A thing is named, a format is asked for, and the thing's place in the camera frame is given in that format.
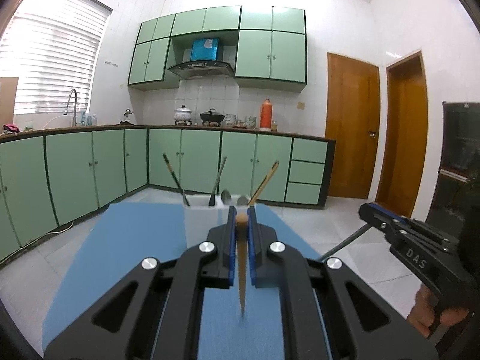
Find green upper kitchen cabinets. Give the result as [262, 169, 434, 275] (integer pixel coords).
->
[128, 6, 308, 93]

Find glass jars on counter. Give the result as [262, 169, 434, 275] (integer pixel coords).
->
[223, 114, 278, 132]

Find black chopstick silver band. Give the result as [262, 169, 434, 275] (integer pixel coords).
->
[163, 153, 191, 206]

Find blue table cloth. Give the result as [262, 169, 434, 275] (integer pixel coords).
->
[44, 205, 332, 359]

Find black appliance at right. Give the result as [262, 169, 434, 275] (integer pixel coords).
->
[426, 102, 479, 253]

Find white cooking pot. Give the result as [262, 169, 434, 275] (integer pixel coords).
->
[174, 105, 192, 126]

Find green lower kitchen cabinets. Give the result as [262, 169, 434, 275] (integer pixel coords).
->
[1, 125, 336, 258]

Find orange thermos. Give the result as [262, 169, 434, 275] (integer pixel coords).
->
[259, 98, 272, 131]

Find white double utensil holder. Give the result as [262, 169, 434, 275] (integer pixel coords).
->
[183, 194, 247, 248]

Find person's right hand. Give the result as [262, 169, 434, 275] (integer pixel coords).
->
[407, 284, 470, 338]

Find dark grey chopstick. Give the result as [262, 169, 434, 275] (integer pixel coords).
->
[208, 156, 227, 206]

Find black wok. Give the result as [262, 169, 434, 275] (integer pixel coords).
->
[200, 108, 224, 127]

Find bamboo chopstick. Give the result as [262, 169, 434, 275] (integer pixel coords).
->
[235, 212, 248, 317]
[247, 161, 279, 206]

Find cardboard box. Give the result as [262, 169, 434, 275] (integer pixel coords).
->
[0, 77, 19, 128]

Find green kitchen cabinets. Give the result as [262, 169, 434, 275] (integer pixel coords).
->
[128, 6, 308, 93]
[1, 125, 336, 258]

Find black range hood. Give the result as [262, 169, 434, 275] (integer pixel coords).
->
[168, 60, 234, 80]

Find wooden door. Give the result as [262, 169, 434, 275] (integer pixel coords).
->
[376, 51, 428, 217]
[325, 53, 380, 199]

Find blue box above hood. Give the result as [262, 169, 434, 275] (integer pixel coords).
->
[190, 37, 223, 61]

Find chrome sink faucet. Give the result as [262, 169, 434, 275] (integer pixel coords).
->
[63, 88, 79, 127]

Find large steel spoon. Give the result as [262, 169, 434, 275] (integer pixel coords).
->
[220, 189, 232, 206]

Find white window blinds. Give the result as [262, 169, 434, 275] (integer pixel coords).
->
[1, 0, 112, 116]

